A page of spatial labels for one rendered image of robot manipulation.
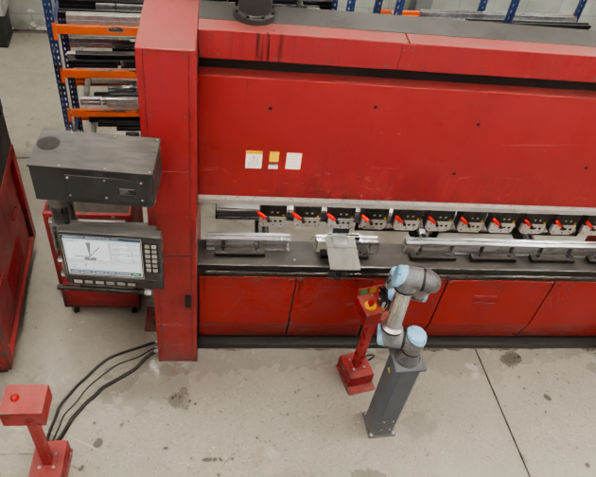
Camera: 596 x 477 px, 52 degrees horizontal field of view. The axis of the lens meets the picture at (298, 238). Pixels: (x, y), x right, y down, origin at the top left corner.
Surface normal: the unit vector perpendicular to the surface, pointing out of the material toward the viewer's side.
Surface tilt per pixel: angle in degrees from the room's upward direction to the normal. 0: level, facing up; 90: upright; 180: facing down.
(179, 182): 90
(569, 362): 0
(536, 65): 90
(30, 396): 0
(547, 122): 90
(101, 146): 0
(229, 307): 90
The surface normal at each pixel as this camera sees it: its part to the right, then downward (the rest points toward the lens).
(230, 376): 0.11, -0.70
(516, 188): 0.08, 0.72
